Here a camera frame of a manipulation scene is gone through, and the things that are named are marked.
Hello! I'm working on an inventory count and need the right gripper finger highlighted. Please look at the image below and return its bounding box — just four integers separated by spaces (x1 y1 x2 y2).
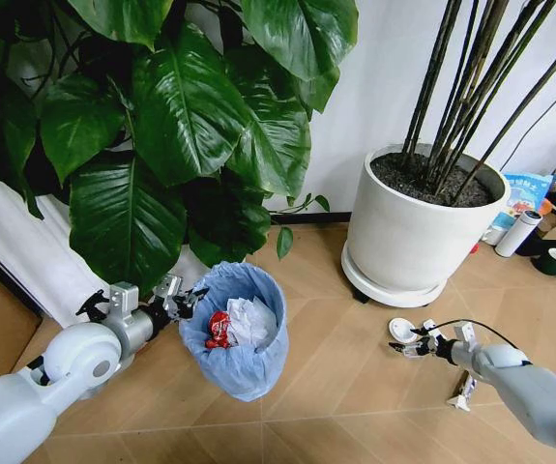
408 319 438 337
388 340 426 359

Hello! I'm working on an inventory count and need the trash bin with blue bag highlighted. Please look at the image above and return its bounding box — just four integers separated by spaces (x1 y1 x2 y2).
178 260 289 402

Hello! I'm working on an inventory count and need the white round lid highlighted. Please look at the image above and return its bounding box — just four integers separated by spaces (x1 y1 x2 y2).
387 317 418 345

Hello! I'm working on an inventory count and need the red crumpled wrapper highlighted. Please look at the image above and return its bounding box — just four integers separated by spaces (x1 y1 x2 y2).
203 310 231 350

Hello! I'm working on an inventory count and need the white torn wrapper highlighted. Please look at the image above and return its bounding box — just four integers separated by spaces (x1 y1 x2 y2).
446 370 478 411

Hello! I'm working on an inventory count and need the white wheeled pot saucer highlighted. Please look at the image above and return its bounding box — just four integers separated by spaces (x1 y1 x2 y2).
340 245 448 308

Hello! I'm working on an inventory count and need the white crumpled paper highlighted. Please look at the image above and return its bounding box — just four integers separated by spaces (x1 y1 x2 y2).
225 296 279 350

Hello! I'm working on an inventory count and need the white round plant pot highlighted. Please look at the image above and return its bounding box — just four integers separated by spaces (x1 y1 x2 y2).
346 143 512 292

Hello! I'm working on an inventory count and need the white thermos bottle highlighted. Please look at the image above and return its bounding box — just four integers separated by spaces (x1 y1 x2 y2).
494 210 543 258

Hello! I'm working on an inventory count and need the dark green mug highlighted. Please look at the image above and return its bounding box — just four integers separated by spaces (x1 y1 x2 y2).
535 246 556 280

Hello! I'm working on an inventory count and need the white ribbed plant pot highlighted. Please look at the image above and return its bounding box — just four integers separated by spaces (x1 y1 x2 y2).
0 157 211 331

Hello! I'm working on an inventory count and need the black baseboard strip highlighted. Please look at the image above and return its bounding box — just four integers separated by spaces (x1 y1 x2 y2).
270 210 355 226

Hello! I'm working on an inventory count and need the blue and white printed bag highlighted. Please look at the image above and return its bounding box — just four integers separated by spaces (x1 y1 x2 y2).
485 172 555 245

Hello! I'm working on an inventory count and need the large green leafy plant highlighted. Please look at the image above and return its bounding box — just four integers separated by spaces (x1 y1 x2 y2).
0 0 360 291

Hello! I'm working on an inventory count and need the tall bamboo stalk plant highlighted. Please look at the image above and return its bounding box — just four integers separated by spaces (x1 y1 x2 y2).
399 0 556 209

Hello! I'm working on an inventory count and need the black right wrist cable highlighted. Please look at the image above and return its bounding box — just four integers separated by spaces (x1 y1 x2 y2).
432 318 521 350

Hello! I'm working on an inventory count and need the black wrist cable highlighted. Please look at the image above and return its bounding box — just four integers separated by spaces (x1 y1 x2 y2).
74 288 113 319
432 318 521 350

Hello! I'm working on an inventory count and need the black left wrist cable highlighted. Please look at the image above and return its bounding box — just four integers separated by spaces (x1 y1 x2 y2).
74 288 113 319

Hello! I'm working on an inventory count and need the thin black wall cable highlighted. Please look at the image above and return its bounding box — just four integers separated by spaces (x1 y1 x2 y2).
503 72 556 176

